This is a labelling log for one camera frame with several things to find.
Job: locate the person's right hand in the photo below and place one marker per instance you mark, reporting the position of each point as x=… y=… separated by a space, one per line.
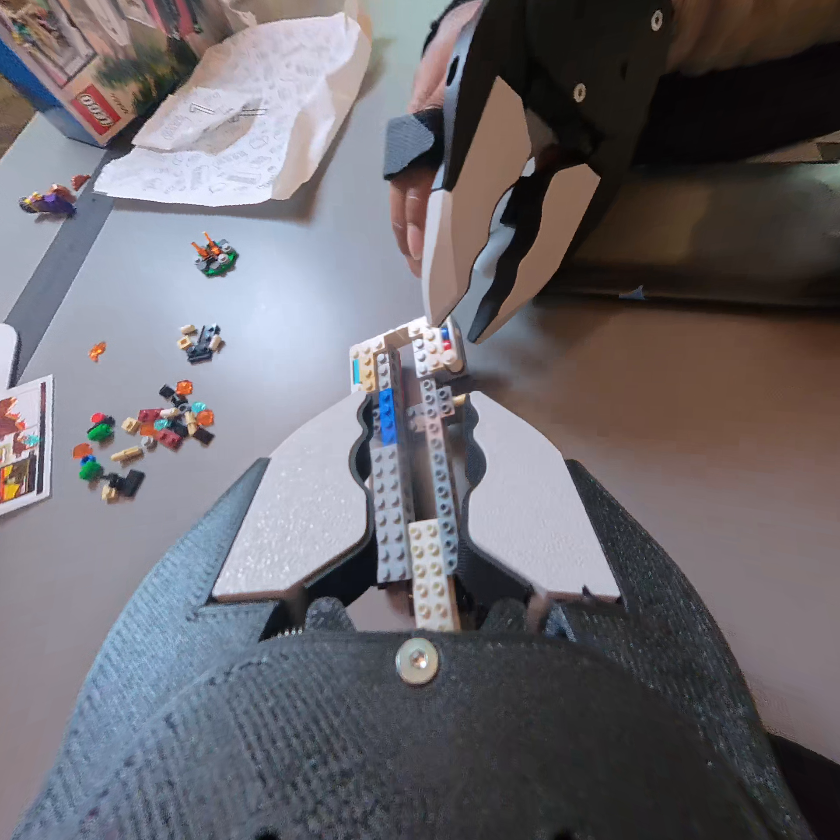
x=410 y=210

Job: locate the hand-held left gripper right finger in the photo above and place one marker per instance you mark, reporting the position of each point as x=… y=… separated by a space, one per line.
x=531 y=512

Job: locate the white book stand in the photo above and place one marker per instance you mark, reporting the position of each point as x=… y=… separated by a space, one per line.
x=8 y=354

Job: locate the grey lego model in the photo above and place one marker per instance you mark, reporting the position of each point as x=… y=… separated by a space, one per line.
x=394 y=499

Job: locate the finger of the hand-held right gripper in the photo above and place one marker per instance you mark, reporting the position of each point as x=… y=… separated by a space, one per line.
x=564 y=210
x=472 y=184

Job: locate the brown lego piece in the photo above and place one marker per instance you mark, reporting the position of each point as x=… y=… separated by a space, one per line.
x=81 y=182

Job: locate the purple lego minifigure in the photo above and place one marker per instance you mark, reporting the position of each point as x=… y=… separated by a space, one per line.
x=49 y=202

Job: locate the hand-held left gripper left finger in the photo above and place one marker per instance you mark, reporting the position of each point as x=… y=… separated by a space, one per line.
x=295 y=512

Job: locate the black and tan lego cluster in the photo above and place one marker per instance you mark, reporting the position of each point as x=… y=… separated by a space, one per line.
x=202 y=344

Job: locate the pile of small lego pieces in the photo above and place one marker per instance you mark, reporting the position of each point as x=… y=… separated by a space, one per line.
x=164 y=426

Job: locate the orange flame lego piece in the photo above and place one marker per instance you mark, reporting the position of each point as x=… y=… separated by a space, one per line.
x=98 y=352

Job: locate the person's right forearm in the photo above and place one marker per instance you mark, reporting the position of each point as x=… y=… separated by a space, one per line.
x=754 y=39

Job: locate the sticker sheet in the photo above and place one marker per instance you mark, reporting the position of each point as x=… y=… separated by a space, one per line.
x=26 y=446

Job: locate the white printed paper bag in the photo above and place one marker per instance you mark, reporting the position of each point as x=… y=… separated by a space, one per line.
x=262 y=98

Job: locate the lego campfire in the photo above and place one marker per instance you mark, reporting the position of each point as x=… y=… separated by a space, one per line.
x=215 y=256

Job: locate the black leather pad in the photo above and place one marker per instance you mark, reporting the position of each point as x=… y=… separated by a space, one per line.
x=722 y=249

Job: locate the lego set box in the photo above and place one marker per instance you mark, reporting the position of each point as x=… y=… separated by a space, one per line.
x=98 y=79

